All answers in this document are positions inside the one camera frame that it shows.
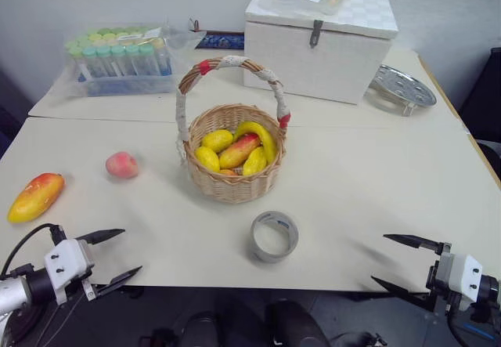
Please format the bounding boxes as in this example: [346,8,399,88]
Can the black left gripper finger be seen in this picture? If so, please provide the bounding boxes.
[95,266,143,297]
[75,228,126,246]

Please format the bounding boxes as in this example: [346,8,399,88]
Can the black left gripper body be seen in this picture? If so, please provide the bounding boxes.
[76,239,102,302]

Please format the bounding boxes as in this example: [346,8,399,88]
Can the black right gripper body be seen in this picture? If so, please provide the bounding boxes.
[425,240,456,313]

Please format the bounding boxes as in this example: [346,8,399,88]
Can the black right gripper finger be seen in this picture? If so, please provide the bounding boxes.
[370,275,436,313]
[383,233,445,252]

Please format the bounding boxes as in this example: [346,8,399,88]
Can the pink toy peach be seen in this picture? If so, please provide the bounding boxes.
[104,151,139,179]

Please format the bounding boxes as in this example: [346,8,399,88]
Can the red yellow toy mango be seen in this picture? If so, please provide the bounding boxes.
[6,172,66,224]
[218,133,262,170]

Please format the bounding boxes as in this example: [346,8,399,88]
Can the yellow toy lemon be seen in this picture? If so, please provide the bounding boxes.
[194,146,222,173]
[200,128,235,150]
[242,146,269,177]

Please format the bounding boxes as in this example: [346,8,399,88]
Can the clear adhesive tape roll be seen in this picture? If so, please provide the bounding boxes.
[250,210,301,264]

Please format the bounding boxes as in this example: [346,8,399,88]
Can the round perforated metal tray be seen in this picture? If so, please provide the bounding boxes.
[365,63,438,117]

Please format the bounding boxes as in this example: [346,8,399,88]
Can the bagged test tube rack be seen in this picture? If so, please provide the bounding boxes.
[62,23,205,99]

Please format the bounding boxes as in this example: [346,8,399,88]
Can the yellow toy banana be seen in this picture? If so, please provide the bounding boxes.
[233,121,278,164]

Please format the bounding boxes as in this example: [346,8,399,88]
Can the white lidded storage box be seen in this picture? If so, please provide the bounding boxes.
[243,0,400,106]

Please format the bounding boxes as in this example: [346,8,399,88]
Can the blue patterned flat item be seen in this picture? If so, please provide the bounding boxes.
[189,17,246,51]

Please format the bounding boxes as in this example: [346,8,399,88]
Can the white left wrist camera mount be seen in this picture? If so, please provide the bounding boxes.
[43,238,96,305]

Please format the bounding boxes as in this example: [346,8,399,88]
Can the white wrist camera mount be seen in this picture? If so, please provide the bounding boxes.
[437,253,485,313]
[43,238,96,305]

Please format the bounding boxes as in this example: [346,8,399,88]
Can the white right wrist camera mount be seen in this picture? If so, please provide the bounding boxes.
[437,253,485,313]

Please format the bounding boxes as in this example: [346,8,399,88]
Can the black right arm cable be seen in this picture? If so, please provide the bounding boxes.
[445,302,501,347]

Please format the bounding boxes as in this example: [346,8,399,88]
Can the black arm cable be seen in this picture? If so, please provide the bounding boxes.
[445,302,501,347]
[0,223,66,278]

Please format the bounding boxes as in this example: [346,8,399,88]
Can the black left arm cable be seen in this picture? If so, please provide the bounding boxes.
[0,223,66,278]

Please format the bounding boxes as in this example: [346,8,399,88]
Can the wicker basket with handle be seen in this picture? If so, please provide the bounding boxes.
[174,56,293,205]

